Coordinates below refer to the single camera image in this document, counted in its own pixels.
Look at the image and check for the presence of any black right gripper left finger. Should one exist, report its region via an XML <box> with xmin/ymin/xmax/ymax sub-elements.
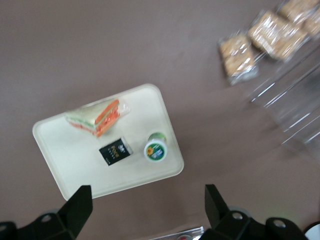
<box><xmin>17</xmin><ymin>184</ymin><xmax>94</xmax><ymax>240</ymax></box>

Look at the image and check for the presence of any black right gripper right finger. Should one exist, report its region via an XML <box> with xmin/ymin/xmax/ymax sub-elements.
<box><xmin>203</xmin><ymin>184</ymin><xmax>266</xmax><ymax>240</ymax></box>

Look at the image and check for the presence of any green gum bottle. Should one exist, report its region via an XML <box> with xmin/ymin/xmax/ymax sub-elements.
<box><xmin>143</xmin><ymin>131</ymin><xmax>171</xmax><ymax>164</ymax></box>

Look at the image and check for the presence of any beige plastic tray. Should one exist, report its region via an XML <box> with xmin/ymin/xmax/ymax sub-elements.
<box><xmin>31</xmin><ymin>83</ymin><xmax>185</xmax><ymax>202</ymax></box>

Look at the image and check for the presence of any clear acrylic bottle rack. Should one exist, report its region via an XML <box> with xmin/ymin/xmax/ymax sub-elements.
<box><xmin>149</xmin><ymin>225</ymin><xmax>207</xmax><ymax>240</ymax></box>

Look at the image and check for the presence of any small black white box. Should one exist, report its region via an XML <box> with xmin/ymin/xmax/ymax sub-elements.
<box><xmin>98</xmin><ymin>136</ymin><xmax>134</xmax><ymax>167</ymax></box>

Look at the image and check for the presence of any wrapped triangle sandwich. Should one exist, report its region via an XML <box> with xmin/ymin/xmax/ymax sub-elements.
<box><xmin>65</xmin><ymin>98</ymin><xmax>132</xmax><ymax>138</ymax></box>

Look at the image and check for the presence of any clear bag of crackers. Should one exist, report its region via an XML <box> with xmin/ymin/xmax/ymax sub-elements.
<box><xmin>218</xmin><ymin>33</ymin><xmax>260</xmax><ymax>87</ymax></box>
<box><xmin>247</xmin><ymin>10</ymin><xmax>309</xmax><ymax>62</ymax></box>
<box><xmin>277</xmin><ymin>0</ymin><xmax>320</xmax><ymax>36</ymax></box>

